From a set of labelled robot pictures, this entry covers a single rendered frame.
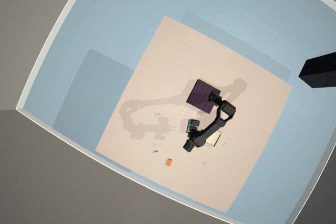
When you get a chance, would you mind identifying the orange rectangular block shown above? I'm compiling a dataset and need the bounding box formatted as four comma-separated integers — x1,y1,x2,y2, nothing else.
166,159,172,166

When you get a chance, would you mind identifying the beige rectangular tray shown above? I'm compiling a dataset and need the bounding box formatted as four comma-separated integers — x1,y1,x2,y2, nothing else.
205,131,222,148

